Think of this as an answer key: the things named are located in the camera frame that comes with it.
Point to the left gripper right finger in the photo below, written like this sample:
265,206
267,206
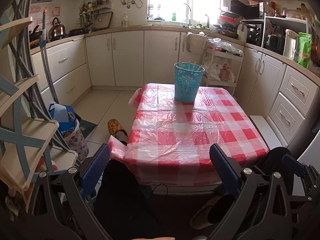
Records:
261,208

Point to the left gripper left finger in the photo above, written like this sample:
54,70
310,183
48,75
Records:
59,206

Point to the chrome kitchen faucet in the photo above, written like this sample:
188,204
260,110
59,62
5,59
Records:
189,15

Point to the floral bucket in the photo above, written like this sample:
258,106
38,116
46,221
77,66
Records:
76,142

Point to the beige folding shelf rack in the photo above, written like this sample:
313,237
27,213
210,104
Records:
30,140

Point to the white stool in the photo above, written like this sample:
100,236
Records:
265,131

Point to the blue plastic bag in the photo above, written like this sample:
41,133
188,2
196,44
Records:
65,116

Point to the person's leg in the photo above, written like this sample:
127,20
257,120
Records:
121,135

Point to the floral yellow slipper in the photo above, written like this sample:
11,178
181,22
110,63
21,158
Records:
114,127

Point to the red checkered tablecloth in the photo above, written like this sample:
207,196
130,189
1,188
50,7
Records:
169,141

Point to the white plastic bag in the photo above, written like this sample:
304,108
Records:
218,70

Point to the white storage trolley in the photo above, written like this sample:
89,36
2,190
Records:
232,52

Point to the teal perforated bin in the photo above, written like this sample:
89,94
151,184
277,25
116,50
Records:
187,82

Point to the white electric kettle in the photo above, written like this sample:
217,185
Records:
291,45

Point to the green snack bag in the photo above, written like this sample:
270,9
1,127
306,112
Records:
304,49

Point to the metal kettle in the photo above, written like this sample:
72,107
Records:
57,30

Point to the black microwave oven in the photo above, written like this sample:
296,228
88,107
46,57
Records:
254,31

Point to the mop handle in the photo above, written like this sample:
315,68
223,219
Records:
45,58

